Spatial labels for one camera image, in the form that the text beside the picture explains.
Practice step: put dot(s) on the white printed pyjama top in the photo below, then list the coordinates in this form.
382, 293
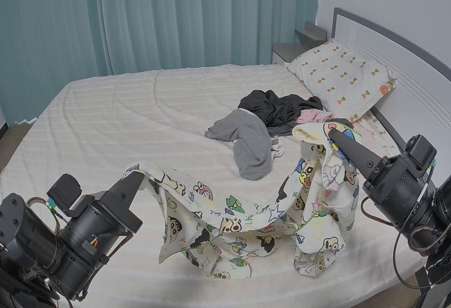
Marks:
246, 222

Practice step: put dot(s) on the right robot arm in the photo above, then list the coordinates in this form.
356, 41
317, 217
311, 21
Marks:
437, 215

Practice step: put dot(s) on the blue-green curtain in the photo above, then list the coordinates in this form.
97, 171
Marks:
141, 10

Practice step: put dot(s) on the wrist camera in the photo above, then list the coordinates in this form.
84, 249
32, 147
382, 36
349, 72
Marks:
63, 190
421, 153

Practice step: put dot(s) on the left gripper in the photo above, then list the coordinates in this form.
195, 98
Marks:
98, 225

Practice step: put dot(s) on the bed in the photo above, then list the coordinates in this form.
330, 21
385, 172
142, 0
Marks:
141, 116

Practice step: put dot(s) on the white printed pillow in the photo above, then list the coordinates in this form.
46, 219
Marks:
341, 74

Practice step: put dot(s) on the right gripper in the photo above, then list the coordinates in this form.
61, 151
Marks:
394, 190

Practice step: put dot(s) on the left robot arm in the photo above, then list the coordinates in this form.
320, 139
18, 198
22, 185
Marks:
21, 229

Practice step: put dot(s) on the grey bedside table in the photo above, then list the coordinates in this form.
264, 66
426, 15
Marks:
285, 51

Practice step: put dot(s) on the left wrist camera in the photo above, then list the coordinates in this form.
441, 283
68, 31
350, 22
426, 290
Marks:
63, 190

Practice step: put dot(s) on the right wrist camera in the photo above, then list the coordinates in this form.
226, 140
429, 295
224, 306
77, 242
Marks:
421, 153

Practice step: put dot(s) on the black garment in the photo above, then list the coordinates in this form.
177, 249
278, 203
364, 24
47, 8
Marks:
274, 106

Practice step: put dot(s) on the pink garment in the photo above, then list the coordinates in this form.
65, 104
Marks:
310, 115

